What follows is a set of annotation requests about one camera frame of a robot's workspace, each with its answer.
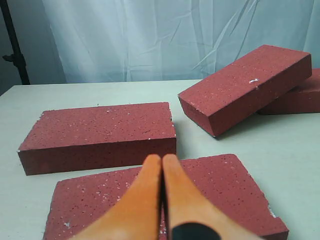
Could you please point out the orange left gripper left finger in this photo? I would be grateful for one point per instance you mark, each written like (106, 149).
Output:
(137, 215)

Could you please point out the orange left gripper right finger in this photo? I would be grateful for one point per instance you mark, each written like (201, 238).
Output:
(189, 214)

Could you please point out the red brick with chipped corner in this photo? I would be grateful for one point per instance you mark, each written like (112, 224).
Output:
(223, 179)

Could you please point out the tilted red brick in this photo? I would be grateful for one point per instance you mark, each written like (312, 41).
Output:
(235, 92)

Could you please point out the red brick back row left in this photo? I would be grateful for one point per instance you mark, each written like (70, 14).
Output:
(302, 99)

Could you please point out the white backdrop curtain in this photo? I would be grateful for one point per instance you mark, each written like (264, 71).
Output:
(92, 41)

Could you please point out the black stand pole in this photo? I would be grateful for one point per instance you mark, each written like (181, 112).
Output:
(17, 57)

